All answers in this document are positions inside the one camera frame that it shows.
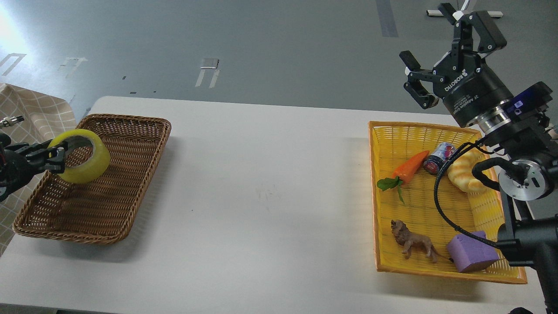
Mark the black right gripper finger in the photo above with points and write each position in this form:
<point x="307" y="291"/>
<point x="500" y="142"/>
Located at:
<point x="475" y="34"/>
<point x="415" y="77"/>

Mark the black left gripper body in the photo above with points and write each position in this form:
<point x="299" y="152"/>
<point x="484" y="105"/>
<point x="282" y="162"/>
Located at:
<point x="15" y="174"/>

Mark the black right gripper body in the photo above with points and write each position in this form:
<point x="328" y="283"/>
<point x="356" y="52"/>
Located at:
<point x="469" y="91"/>

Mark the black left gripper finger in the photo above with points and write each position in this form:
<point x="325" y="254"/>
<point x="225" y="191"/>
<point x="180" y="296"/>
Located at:
<point x="42" y="163"/>
<point x="38" y="150"/>

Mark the yellow tape roll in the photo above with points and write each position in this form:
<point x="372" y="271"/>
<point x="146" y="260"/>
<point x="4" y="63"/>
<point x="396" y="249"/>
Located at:
<point x="94" y="166"/>

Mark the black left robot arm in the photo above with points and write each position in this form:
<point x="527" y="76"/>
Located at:
<point x="5" y="142"/>

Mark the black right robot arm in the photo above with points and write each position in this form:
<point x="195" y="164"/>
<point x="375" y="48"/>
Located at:
<point x="516" y="125"/>

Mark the beige checkered cloth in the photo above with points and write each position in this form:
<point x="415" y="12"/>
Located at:
<point x="45" y="117"/>

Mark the white metal stand base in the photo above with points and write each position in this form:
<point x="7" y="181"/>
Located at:
<point x="465" y="6"/>

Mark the brown wicker basket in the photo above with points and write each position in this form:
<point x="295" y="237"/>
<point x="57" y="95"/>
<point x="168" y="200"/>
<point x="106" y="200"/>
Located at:
<point x="102" y="211"/>

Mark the small soda can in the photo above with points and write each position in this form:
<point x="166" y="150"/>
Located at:
<point x="435" y="161"/>

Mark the toy croissant bread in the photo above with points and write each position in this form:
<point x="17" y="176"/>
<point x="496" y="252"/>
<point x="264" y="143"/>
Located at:
<point x="460" y="173"/>

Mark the orange toy carrot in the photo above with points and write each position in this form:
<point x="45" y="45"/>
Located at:
<point x="403" y="174"/>

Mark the yellow plastic basket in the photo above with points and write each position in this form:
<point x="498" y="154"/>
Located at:
<point x="392" y="144"/>

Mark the brown toy lion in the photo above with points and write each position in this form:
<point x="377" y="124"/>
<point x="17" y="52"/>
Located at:
<point x="408" y="240"/>

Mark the purple foam block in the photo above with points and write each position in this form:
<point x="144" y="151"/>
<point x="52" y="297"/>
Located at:
<point x="471" y="255"/>

